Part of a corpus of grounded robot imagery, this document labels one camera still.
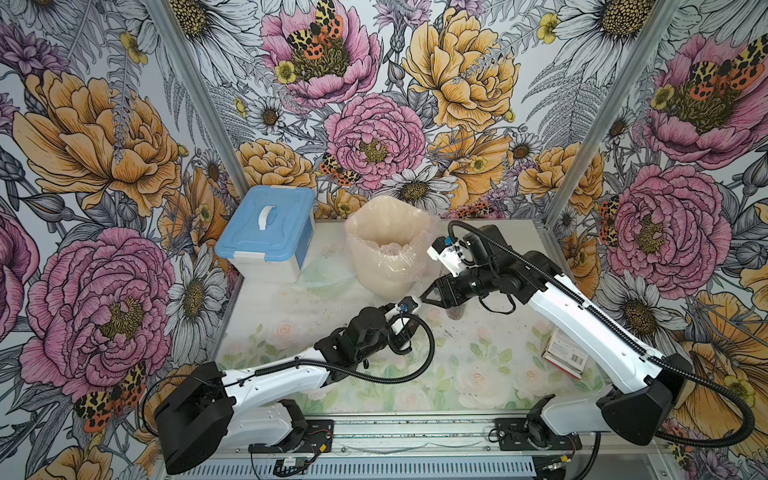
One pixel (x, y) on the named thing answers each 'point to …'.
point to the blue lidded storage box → (268, 233)
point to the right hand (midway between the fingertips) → (433, 301)
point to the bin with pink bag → (389, 239)
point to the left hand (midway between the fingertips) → (409, 319)
